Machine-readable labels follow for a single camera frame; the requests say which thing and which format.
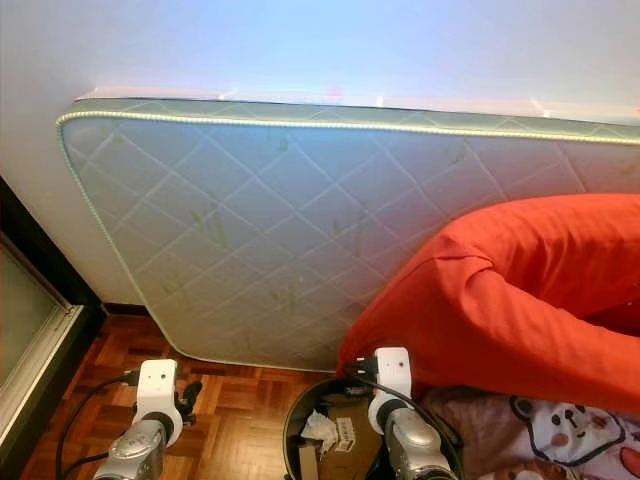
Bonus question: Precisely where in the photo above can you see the large red cushion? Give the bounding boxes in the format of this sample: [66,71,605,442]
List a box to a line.
[335,193,640,413]

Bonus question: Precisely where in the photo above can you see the pink bear print blanket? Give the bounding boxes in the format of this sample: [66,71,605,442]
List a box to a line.
[420,385,640,480]

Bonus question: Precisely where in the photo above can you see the black round trash bin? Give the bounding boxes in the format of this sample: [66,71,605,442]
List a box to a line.
[282,377,391,480]

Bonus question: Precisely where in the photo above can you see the dark wooden baseboard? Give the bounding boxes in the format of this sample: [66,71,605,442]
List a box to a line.
[102,303,151,318]

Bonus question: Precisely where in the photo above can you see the crumpled white paper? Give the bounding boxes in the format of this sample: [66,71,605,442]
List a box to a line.
[300,410,336,451]

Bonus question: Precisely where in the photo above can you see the small plain cardboard piece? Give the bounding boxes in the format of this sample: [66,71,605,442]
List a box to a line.
[297,445,321,480]

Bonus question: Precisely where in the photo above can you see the brown cardboard box with label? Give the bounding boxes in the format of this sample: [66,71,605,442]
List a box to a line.
[318,395,373,480]

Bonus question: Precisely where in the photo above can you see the white quilted mattress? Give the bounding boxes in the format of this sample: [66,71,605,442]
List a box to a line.
[55,97,640,373]

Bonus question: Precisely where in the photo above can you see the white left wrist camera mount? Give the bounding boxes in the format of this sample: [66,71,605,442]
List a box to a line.
[136,358,183,421]

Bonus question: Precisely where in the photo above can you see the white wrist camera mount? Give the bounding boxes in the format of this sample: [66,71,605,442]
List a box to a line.
[136,358,183,421]
[370,346,413,401]

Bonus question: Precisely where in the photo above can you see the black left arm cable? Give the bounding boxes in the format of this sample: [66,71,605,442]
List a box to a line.
[55,368,141,480]

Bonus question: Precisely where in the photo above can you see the glass sliding door dark frame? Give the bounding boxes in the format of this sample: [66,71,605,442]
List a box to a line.
[0,180,106,480]

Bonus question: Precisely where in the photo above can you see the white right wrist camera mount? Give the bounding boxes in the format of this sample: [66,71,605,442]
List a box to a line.
[370,346,413,401]

